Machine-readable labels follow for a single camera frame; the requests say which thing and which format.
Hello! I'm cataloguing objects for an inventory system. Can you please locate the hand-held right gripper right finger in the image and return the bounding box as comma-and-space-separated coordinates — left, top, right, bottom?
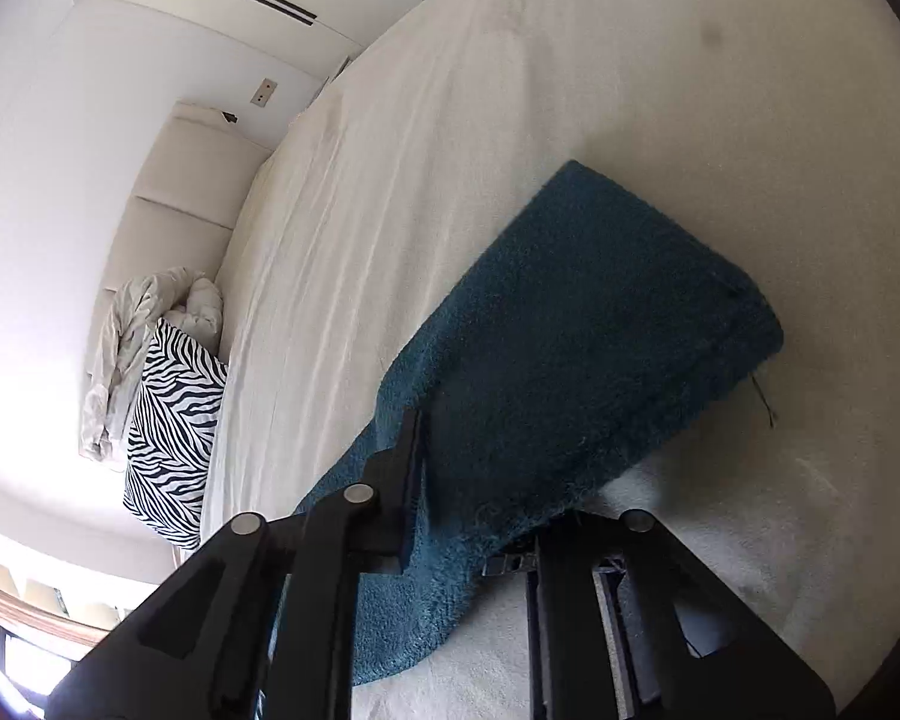
484, 508, 835, 720

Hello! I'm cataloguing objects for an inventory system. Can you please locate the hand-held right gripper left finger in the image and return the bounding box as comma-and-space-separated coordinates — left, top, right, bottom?
45, 411, 427, 720

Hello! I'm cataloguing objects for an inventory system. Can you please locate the teal knit sweater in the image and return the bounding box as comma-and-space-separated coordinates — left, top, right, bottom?
270, 159, 785, 688

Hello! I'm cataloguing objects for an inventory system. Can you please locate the zebra print pillow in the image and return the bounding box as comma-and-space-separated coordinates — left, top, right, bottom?
122, 317, 230, 550

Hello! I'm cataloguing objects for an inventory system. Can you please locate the white crumpled duvet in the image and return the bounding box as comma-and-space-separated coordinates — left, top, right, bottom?
79, 266, 226, 466

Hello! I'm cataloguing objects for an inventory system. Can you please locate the beige curtain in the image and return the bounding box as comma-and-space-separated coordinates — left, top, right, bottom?
0, 583, 115, 650

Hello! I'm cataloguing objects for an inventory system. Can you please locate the beige padded headboard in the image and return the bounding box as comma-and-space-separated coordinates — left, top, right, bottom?
82, 100, 275, 391

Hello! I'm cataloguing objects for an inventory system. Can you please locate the bed with beige sheet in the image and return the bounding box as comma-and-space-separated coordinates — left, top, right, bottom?
199, 0, 900, 720

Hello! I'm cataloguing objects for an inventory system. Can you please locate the black framed window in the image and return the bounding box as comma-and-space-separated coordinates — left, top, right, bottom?
0, 615, 72, 695

